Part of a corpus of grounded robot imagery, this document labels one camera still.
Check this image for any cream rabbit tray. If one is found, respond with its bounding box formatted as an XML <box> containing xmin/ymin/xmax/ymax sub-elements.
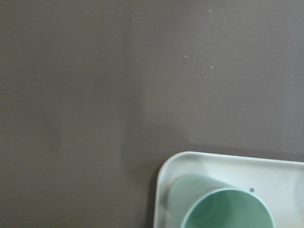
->
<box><xmin>153</xmin><ymin>152</ymin><xmax>304</xmax><ymax>228</ymax></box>

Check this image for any green cup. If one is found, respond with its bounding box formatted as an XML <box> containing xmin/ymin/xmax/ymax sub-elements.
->
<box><xmin>168</xmin><ymin>174</ymin><xmax>276</xmax><ymax>228</ymax></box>

